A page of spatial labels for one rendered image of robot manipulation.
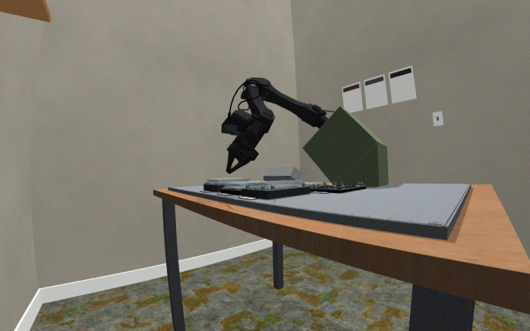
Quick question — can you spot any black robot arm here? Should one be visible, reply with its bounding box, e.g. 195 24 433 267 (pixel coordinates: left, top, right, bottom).
222 78 328 145

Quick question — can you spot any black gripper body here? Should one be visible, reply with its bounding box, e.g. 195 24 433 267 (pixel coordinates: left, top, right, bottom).
227 137 259 161

